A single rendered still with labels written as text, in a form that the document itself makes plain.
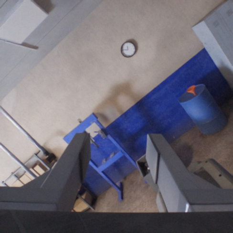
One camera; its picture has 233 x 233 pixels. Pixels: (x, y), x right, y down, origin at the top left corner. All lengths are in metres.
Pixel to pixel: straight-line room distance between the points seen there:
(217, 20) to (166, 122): 2.23
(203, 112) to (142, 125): 1.36
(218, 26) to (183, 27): 0.70
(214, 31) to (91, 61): 2.44
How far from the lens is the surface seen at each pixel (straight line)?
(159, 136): 0.16
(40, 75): 4.10
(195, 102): 3.43
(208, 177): 1.18
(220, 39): 3.81
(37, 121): 4.33
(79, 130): 3.51
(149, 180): 3.00
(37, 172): 4.53
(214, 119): 3.67
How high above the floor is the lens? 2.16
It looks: 12 degrees down
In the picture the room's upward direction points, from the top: 41 degrees counter-clockwise
